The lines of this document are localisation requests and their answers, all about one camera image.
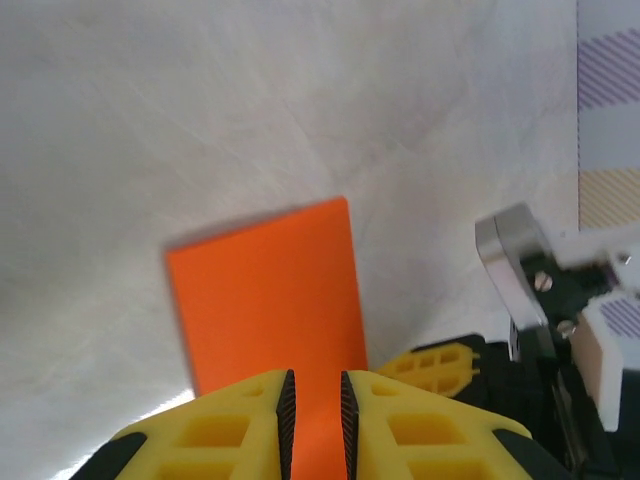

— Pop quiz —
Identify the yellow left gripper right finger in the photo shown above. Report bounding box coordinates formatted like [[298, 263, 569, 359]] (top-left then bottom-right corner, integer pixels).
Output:
[[339, 369, 539, 480]]

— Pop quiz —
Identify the orange paper sheet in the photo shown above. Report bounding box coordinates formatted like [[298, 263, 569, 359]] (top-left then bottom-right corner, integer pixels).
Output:
[[163, 195, 370, 480]]

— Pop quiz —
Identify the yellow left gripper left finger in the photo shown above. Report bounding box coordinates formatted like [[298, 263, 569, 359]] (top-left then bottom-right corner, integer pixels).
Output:
[[94, 369, 297, 480]]

